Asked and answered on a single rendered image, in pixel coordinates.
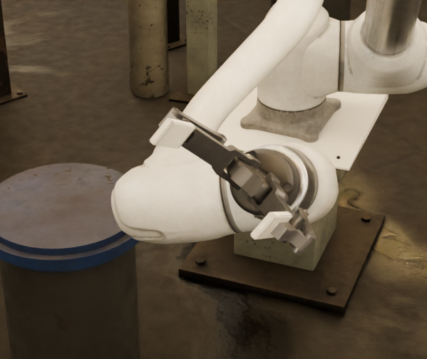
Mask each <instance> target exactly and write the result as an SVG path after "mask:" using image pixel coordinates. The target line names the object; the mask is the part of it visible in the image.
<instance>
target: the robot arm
mask: <svg viewBox="0 0 427 359"><path fill-rule="evenodd" d="M323 1H324V0H277V2H276V3H275V4H274V5H273V6H272V8H271V9H270V10H269V11H268V13H267V15H266V16H265V18H264V21H263V22H262V23H261V24H260V25H259V26H258V27H257V28H256V29H255V30H254V31H253V32H252V33H251V34H250V35H249V37H248V38H247V39H246V40H245V41H244V42H243V43H242V44H241V46H240V47H239V48H238V49H237V50H236V51H235V52H234V53H233V54H232V55H231V56H230V57H229V58H228V59H227V60H226V61H225V62H224V64H223V65H222V66H221V67H220V68H219V69H218V70H217V71H216V72H215V74H214V75H213V76H212V77H211V78H210V79H209V80H208V81H207V82H206V84H204V86H203V87H201V89H200V90H199V91H198V92H197V93H196V95H195V96H194V97H193V98H192V100H191V101H190V102H189V103H188V105H187V107H186V108H185V109H184V111H183V112H181V111H179V110H178V109H177V108H172V109H171V110H170V112H169V113H168V114H167V115H166V116H165V117H164V119H163V120H162V121H161V122H160V124H159V129H158V130H157V131H156V132H155V134H154V135H153V136H152V137H151V138H150V142H151V143H152V144H153V145H157V146H156V148H155V149H154V152H153V154H152V155H151V156H149V158H148V159H146V160H145V161H144V163H143V165H141V166H138V167H134V168H133V169H131V170H129V171H128V172H127V173H125V174H124V175H123V176H122V177H121V178H120V179H119V180H118V181H117V182H116V184H115V187H114V189H113V191H112V195H111V206H112V210H113V215H114V217H115V220H116V222H117V224H118V226H119V227H120V229H121V230H122V231H123V232H125V233H126V234H128V235H129V236H131V237H132V238H133V239H136V240H138V241H143V242H146V243H151V244H184V243H193V242H199V241H207V240H212V239H218V238H220V237H223V236H227V235H230V234H236V233H241V232H247V231H252V233H251V237H252V238H253V239H267V238H274V237H275V238H276V239H277V240H279V241H281V242H283V243H285V244H286V243H287V242H289V244H290V246H291V248H292V250H293V252H294V253H295V254H297V255H301V254H302V253H303V252H304V251H305V249H306V248H307V247H308V246H309V245H310V244H311V243H312V242H313V241H314V240H315V238H316V237H315V235H314V232H313V229H312V227H311V223H313V222H316V221H318V220H320V219H321V218H322V217H324V216H325V215H326V214H327V213H328V212H329V211H330V209H331V208H332V207H333V206H334V203H335V201H336V199H337V196H338V193H339V188H338V183H337V177H336V169H335V167H334V166H333V164H332V163H331V161H330V160H329V158H328V157H327V156H326V155H325V154H324V153H323V152H321V151H319V150H318V149H316V148H315V147H312V146H310V145H305V144H301V143H297V142H288V143H281V144H269V145H262V146H259V147H256V148H255V149H253V150H248V151H244V152H242V151H241V150H239V149H237V148H236V147H235V146H233V145H228V146H225V145H224V144H225V143H226V141H227V138H226V137H225V135H223V134H221V133H219V132H217V131H218V130H219V128H220V126H221V124H222V123H223V122H224V121H225V119H226V118H227V117H228V115H229V114H230V113H231V112H232V111H233V110H234V109H235V108H236V107H237V106H238V105H239V104H240V103H241V102H242V101H243V100H244V99H245V98H246V97H247V96H248V95H249V94H250V93H251V92H252V91H253V90H254V89H255V88H256V87H257V104H256V106H254V108H253V109H252V110H251V112H250V113H249V114H248V115H246V116H244V117H243V118H242V119H241V121H240V126H241V128H243V129H246V130H261V131H264V132H270V133H274V134H278V135H284V136H287V137H294V138H297V139H300V140H303V141H305V142H316V141H317V140H318V139H319V133H320V132H321V130H322V129H323V128H324V126H325V125H326V124H327V122H328V121H329V119H330V118H331V116H332V115H333V114H334V113H335V112H336V111H337V110H339V109H340V108H341V101H340V100H339V99H337V98H327V97H326V96H327V95H330V94H332V93H336V92H338V89H339V92H347V93H359V94H376V95H388V94H404V93H412V92H416V91H418V90H422V89H424V88H426V87H427V23H425V22H422V21H419V19H418V18H417V17H418V12H419V9H420V5H421V0H367V2H366V10H365V12H364V13H362V14H361V15H360V16H359V17H358V18H356V19H355V20H353V21H339V20H336V19H333V18H331V17H329V14H328V12H327V10H326V9H325V8H324V7H323V6H322V4H323Z"/></svg>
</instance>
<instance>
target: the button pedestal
mask: <svg viewBox="0 0 427 359"><path fill-rule="evenodd" d="M186 33H187V75H186V76H185V77H184V78H183V80H182V81H181V83H180V84H179V86H178V87H177V88H176V89H175V91H174V92H173V94H172V95H171V96H170V98H169V101H173V102H178V103H189V102H190V101H191V100H192V98H193V97H194V96H195V95H196V93H197V92H198V91H199V90H200V89H201V87H203V86H204V84H206V82H207V81H208V80H209V79H210V78H211V77H212V76H213V75H214V74H215V72H216V71H217V0H186Z"/></svg>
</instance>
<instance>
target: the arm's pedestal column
mask: <svg viewBox="0 0 427 359"><path fill-rule="evenodd" d="M338 198H339V194H338V196H337V199H336V201H335V203H334V206H333V207H332V208H331V209H330V211H329V212H328V213H327V214H326V215H325V216H324V217H322V218H321V219H320V220H318V221H316V222H313V223H311V227H312V229H313V232H314V235H315V237H316V238H315V240H314V241H313V242H312V243H311V244H310V245H309V246H308V247H307V248H306V249H305V251H304V252H303V253H302V254H301V255H297V254H295V253H294V252H293V250H292V248H291V246H290V244H289V242H287V243H286V244H285V243H283V242H281V241H279V240H277V239H276V238H275V237H274V238H267V239H253V238H252V237H251V233H252V231H247V232H241V233H236V234H230V235H227V236H223V237H220V238H218V239H212V240H207V241H199V242H197V243H196V245H195V246H194V247H193V249H192V251H191V252H190V253H189V254H188V256H187V257H186V259H185V260H184V261H183V263H182V264H181V266H180V268H179V269H178V272H179V276H184V277H188V278H192V279H197V280H201V281H206V282H210V283H215V284H218V285H222V286H227V287H230V288H236V289H239V290H243V291H249V292H252V293H258V294H261V295H264V296H270V297H273V298H278V299H282V300H285V301H291V302H295V303H300V304H304V305H307V306H312V307H316V308H321V309H324V310H328V311H333V312H337V313H344V311H345V310H346V307H347V305H348V303H349V301H350V298H351V296H352V294H353V292H354V289H355V288H356V285H357V283H358V281H359V278H360V276H361V273H362V271H363V270H364V267H365V265H366V262H367V260H368V258H369V256H370V253H371V251H372V249H373V247H374V244H375V243H376V240H377V238H378V236H379V233H380V231H381V228H382V226H383V225H384V222H385V215H382V214H375V213H372V212H365V211H361V210H357V209H351V208H347V207H340V206H338Z"/></svg>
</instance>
